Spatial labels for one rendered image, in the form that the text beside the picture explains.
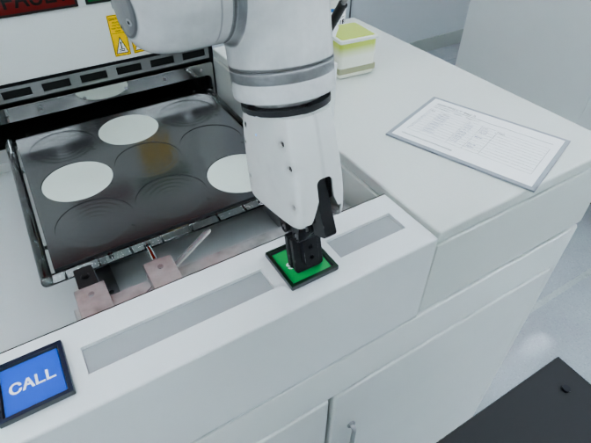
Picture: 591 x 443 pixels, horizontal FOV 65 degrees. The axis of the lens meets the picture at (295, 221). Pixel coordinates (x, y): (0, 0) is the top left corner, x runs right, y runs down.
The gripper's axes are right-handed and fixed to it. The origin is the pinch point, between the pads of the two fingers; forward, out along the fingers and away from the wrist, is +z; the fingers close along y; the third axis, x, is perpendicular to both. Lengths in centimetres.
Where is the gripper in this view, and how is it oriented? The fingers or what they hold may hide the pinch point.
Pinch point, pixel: (303, 249)
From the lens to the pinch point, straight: 46.5
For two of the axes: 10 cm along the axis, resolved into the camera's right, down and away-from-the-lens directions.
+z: 1.1, 8.5, 5.2
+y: 5.1, 4.0, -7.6
